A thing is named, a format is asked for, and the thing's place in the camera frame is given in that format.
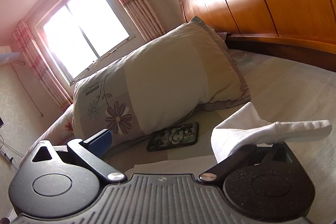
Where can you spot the white power strip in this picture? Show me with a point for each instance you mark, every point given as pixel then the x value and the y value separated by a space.
pixel 6 157

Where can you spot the white printed t-shirt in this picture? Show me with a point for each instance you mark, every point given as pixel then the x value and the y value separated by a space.
pixel 241 128

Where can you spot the pink folded quilt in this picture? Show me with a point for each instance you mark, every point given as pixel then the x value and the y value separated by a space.
pixel 59 133

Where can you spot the window with white frame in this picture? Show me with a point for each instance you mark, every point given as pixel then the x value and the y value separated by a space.
pixel 80 36

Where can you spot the wall mounted television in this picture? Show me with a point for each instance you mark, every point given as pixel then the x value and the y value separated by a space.
pixel 1 123

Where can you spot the pink left curtain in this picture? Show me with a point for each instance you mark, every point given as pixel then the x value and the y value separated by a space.
pixel 39 66

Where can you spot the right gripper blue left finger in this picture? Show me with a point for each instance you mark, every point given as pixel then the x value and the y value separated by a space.
pixel 88 153

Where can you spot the floral patchwork pillow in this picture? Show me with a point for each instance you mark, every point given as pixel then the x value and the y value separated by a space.
pixel 159 85

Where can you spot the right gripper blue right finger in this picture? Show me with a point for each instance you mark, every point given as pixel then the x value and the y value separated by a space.
pixel 218 173

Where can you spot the white air conditioner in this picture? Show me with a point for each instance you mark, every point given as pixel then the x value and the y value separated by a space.
pixel 7 56

